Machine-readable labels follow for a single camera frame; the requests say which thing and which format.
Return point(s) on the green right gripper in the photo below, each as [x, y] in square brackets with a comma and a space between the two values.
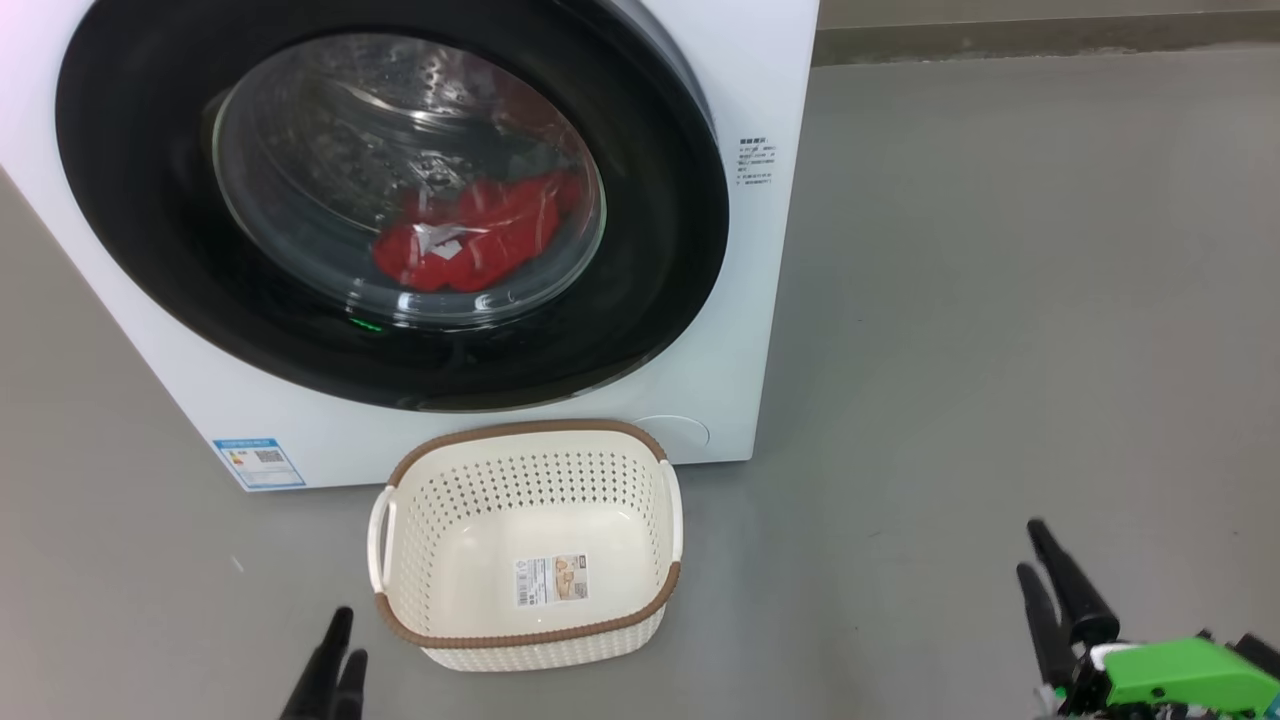
[1170, 675]

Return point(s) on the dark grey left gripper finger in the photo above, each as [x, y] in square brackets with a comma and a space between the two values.
[320, 680]
[350, 695]

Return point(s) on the red garment with white stitching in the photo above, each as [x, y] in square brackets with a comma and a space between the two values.
[520, 215]

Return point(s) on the black round glass washer door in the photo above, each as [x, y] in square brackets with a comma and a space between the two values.
[150, 200]

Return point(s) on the cream perforated basket brown rim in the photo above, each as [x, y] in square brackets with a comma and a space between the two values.
[480, 540]

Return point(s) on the product label sticker with barcode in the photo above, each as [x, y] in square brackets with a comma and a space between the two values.
[552, 581]

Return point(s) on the white front-load washing machine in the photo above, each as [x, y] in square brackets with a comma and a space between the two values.
[700, 330]

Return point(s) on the steel washing machine drum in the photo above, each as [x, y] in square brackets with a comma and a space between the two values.
[330, 150]

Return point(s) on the blue energy label sticker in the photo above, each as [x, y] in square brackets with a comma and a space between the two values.
[258, 463]

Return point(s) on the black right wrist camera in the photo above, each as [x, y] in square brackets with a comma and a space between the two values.
[1262, 655]

